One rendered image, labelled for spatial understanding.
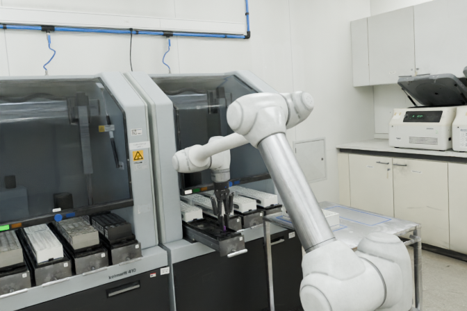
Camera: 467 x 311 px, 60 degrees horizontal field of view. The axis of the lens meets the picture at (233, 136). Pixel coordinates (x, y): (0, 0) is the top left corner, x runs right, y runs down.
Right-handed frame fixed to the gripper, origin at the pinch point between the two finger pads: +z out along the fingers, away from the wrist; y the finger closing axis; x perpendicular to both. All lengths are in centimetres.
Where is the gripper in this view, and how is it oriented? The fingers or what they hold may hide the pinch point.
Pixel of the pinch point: (224, 221)
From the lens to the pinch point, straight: 200.0
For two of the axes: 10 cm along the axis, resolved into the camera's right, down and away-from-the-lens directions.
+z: 0.7, 9.9, 0.9
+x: 5.5, 0.3, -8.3
